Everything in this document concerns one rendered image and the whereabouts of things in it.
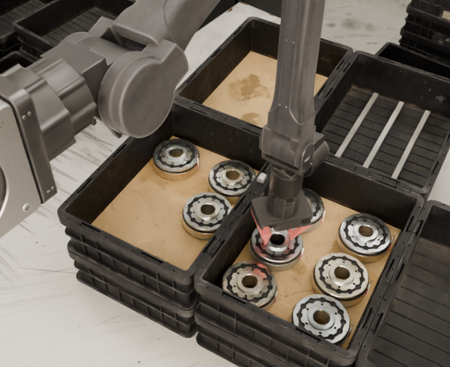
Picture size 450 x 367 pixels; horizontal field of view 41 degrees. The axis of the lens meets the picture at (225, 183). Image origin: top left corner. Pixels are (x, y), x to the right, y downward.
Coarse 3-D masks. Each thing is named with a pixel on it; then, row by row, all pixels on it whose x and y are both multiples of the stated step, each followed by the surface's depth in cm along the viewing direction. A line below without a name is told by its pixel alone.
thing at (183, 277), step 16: (192, 112) 134; (208, 112) 133; (240, 128) 130; (128, 144) 125; (112, 160) 122; (96, 176) 119; (256, 176) 120; (80, 192) 116; (64, 208) 113; (240, 208) 114; (64, 224) 113; (80, 224) 111; (224, 224) 111; (96, 240) 111; (112, 240) 108; (128, 256) 108; (144, 256) 106; (160, 272) 106; (176, 272) 104; (192, 272) 104
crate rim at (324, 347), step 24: (336, 168) 123; (408, 192) 118; (240, 216) 113; (216, 288) 102; (384, 288) 103; (240, 312) 101; (264, 312) 99; (288, 336) 98; (312, 336) 97; (360, 336) 96; (336, 360) 96
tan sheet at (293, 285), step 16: (336, 208) 128; (320, 224) 125; (336, 224) 125; (304, 240) 122; (320, 240) 122; (336, 240) 122; (240, 256) 119; (304, 256) 119; (320, 256) 119; (384, 256) 120; (288, 272) 117; (304, 272) 117; (368, 272) 117; (288, 288) 114; (304, 288) 114; (288, 304) 112; (288, 320) 109; (320, 320) 110; (352, 320) 110
